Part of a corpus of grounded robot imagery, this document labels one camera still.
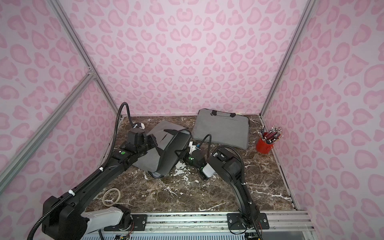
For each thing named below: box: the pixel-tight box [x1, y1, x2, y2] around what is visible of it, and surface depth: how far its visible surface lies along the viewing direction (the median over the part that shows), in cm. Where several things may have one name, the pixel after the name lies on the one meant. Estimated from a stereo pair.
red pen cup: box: [255, 138, 274, 154], surface depth 95 cm
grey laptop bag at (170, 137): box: [133, 120, 191, 179], surface depth 87 cm
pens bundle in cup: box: [257, 125, 284, 144], surface depth 90 cm
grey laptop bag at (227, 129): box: [191, 108, 250, 150], surface depth 112 cm
